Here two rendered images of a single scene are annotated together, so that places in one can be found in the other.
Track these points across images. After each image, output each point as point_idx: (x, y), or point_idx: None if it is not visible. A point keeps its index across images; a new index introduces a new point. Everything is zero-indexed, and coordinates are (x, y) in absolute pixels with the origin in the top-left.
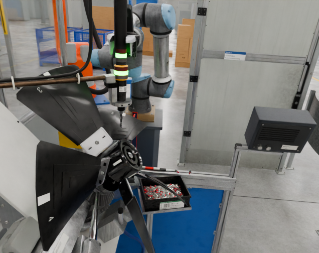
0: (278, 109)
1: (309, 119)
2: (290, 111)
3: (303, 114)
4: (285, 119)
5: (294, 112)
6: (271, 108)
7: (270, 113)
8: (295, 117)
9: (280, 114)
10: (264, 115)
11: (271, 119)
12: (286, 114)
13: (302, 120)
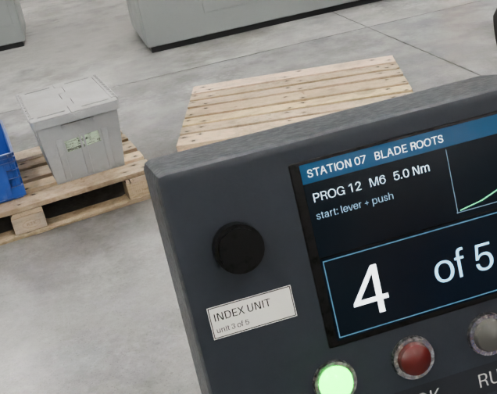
0: (391, 112)
1: (180, 155)
2: (304, 132)
3: (212, 152)
4: (338, 112)
5: (271, 139)
6: (441, 98)
7: (439, 93)
8: (269, 134)
9: (373, 109)
10: (469, 81)
11: (420, 91)
12: (333, 120)
13: (232, 140)
